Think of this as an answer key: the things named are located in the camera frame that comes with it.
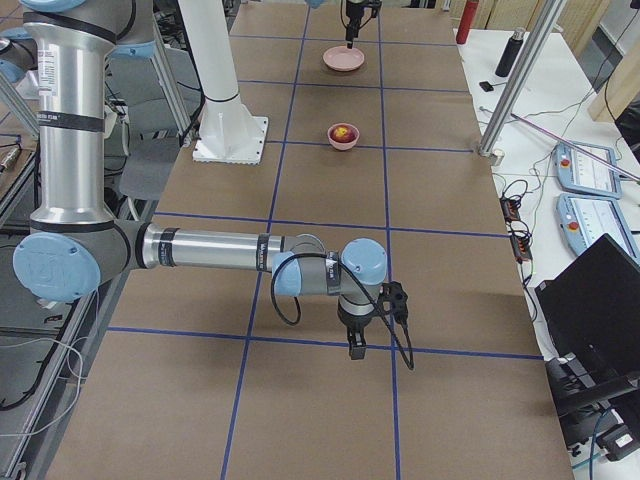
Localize pink plate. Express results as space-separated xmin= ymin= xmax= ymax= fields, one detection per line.
xmin=322 ymin=46 xmax=365 ymax=72

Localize teach pendant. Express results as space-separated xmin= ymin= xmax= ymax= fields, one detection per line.
xmin=556 ymin=193 xmax=639 ymax=262
xmin=551 ymin=143 xmax=622 ymax=199

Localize upper teach pendant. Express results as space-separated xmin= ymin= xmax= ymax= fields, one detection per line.
xmin=551 ymin=143 xmax=622 ymax=199

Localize black monitor stand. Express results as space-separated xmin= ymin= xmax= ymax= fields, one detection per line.
xmin=545 ymin=352 xmax=639 ymax=417

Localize aluminium frame post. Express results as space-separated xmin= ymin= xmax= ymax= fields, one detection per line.
xmin=477 ymin=0 xmax=567 ymax=166

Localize red apple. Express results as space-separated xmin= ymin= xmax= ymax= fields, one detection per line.
xmin=330 ymin=125 xmax=357 ymax=143

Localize white camera mast base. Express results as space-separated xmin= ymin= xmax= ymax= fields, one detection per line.
xmin=179 ymin=0 xmax=269 ymax=165

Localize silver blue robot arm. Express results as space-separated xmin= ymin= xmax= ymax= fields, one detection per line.
xmin=13 ymin=1 xmax=391 ymax=359

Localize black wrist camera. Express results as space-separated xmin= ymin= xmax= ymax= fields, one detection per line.
xmin=378 ymin=281 xmax=409 ymax=325

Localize red bottle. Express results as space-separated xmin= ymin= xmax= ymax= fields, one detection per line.
xmin=456 ymin=0 xmax=479 ymax=45

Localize black laptop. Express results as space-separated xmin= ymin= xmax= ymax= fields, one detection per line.
xmin=535 ymin=234 xmax=639 ymax=373

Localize pink bowl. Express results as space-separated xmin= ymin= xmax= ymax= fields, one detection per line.
xmin=327 ymin=123 xmax=360 ymax=151

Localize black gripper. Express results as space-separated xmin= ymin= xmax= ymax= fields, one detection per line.
xmin=341 ymin=0 xmax=380 ymax=49
xmin=338 ymin=308 xmax=373 ymax=360

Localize black water bottle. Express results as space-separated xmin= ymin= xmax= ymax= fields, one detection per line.
xmin=495 ymin=27 xmax=526 ymax=78

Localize small black device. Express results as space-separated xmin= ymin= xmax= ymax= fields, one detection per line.
xmin=479 ymin=81 xmax=494 ymax=92

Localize black orange power strip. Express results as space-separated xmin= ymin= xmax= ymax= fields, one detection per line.
xmin=500 ymin=197 xmax=533 ymax=264

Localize lower teach pendant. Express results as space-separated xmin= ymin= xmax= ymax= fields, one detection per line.
xmin=556 ymin=193 xmax=639 ymax=262

